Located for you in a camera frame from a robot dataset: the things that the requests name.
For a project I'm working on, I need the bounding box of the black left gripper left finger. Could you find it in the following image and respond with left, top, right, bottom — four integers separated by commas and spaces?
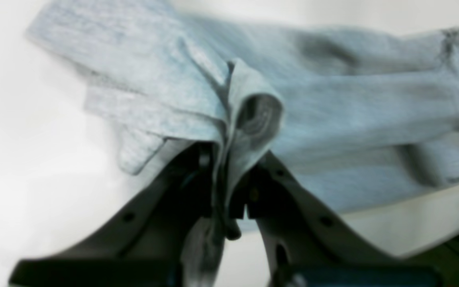
8, 142, 218, 287

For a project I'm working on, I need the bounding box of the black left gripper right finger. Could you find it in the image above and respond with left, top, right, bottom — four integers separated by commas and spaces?
229, 152, 441, 287

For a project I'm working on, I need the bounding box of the grey T-shirt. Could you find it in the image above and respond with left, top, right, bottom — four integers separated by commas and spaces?
27, 0, 459, 273

